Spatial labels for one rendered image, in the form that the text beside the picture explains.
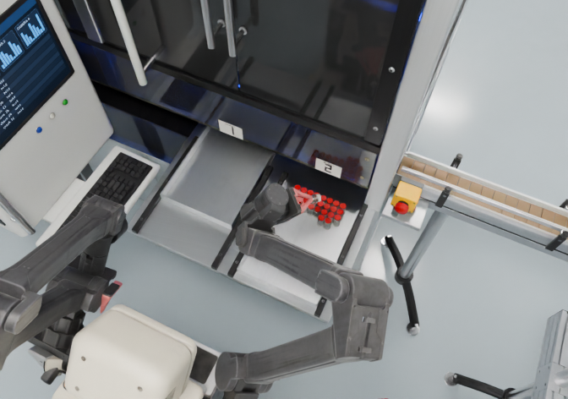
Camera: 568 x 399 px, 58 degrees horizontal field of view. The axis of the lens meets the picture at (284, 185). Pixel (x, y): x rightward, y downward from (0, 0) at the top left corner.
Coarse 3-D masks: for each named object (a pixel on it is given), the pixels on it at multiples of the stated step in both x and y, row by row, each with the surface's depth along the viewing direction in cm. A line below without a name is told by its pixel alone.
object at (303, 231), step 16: (288, 224) 163; (304, 224) 164; (352, 224) 160; (288, 240) 161; (304, 240) 161; (320, 240) 161; (336, 240) 161; (336, 256) 158; (240, 272) 154; (256, 272) 155; (272, 272) 155; (272, 288) 153; (288, 288) 153; (304, 288) 153
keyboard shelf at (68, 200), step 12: (108, 156) 185; (132, 156) 185; (96, 168) 183; (156, 168) 183; (96, 180) 180; (144, 180) 180; (72, 192) 178; (84, 192) 177; (60, 204) 176; (72, 204) 175; (132, 204) 176; (48, 216) 173; (60, 216) 173; (48, 228) 170
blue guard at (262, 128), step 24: (96, 48) 161; (96, 72) 173; (120, 72) 166; (144, 96) 172; (168, 96) 166; (192, 96) 159; (216, 96) 153; (216, 120) 164; (240, 120) 158; (264, 120) 152; (288, 120) 147; (264, 144) 163; (288, 144) 157; (312, 144) 151; (336, 144) 146; (360, 168) 151
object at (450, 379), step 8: (448, 376) 224; (456, 376) 218; (464, 376) 217; (448, 384) 222; (456, 384) 222; (464, 384) 215; (472, 384) 214; (480, 384) 213; (488, 384) 212; (488, 392) 211; (496, 392) 209; (504, 392) 209
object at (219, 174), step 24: (216, 144) 179; (240, 144) 179; (192, 168) 174; (216, 168) 174; (240, 168) 174; (264, 168) 170; (168, 192) 169; (192, 192) 169; (216, 192) 169; (240, 192) 169; (216, 216) 165
